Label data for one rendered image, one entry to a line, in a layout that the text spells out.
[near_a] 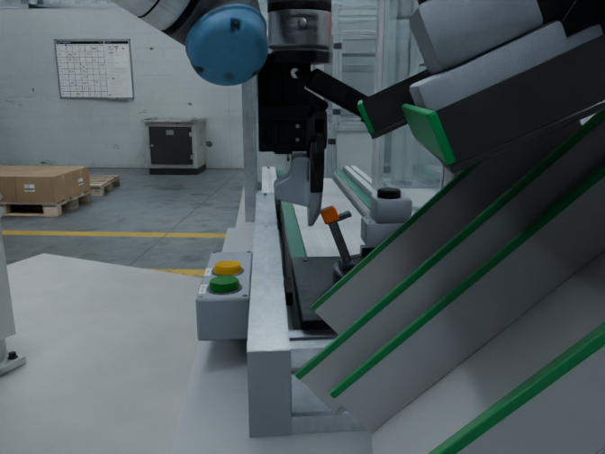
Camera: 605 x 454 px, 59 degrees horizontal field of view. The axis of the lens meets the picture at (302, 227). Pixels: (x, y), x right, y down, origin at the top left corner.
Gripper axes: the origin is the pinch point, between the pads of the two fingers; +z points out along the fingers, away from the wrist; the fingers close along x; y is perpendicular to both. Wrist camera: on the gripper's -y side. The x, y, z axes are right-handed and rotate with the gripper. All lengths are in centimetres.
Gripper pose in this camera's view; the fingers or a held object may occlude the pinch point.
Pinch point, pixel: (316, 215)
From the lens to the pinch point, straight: 69.4
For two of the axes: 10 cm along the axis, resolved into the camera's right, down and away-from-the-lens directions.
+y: -10.0, 0.2, -0.7
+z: 0.0, 9.7, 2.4
